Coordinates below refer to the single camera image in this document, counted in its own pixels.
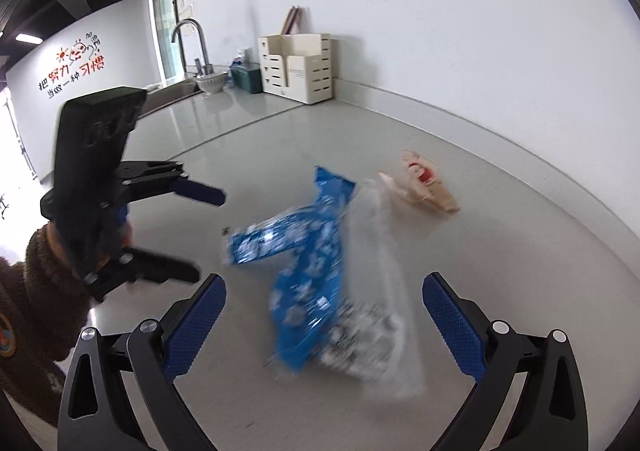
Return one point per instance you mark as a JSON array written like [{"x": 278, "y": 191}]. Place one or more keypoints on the brown chopsticks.
[{"x": 291, "y": 21}]

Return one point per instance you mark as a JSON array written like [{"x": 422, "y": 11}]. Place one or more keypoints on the clear printed plastic wrapper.
[{"x": 380, "y": 281}]

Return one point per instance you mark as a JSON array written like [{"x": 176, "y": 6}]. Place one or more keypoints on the cream utensil organizer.
[{"x": 300, "y": 71}]

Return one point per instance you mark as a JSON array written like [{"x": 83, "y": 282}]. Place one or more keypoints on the person's left forearm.
[{"x": 32, "y": 296}]

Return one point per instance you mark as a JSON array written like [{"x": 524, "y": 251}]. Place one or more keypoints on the window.
[{"x": 167, "y": 36}]

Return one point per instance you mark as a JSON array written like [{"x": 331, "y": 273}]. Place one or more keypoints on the blue snack bag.
[{"x": 305, "y": 271}]

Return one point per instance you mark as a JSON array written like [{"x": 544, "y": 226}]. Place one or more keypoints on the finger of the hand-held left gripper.
[
  {"x": 165, "y": 268},
  {"x": 197, "y": 192}
]

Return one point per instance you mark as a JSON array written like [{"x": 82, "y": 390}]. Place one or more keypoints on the dark green box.
[{"x": 247, "y": 80}]

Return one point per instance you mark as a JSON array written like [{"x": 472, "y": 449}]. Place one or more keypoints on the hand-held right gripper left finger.
[{"x": 192, "y": 331}]

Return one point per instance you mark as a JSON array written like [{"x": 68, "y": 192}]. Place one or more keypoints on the white patterned bowl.
[{"x": 212, "y": 82}]

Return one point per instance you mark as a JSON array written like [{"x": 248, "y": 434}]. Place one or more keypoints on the person's left hand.
[{"x": 126, "y": 230}]

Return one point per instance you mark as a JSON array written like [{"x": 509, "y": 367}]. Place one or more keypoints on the blue white packet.
[{"x": 241, "y": 58}]

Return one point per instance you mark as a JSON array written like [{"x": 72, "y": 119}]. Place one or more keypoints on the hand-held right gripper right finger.
[{"x": 457, "y": 331}]

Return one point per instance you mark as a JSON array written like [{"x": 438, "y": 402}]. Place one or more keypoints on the steel faucet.
[{"x": 202, "y": 46}]

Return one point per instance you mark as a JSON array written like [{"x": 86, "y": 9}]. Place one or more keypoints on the steel sink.
[{"x": 165, "y": 93}]

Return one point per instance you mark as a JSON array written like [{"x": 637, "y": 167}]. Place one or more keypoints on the beige wrapper red mark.
[{"x": 425, "y": 186}]

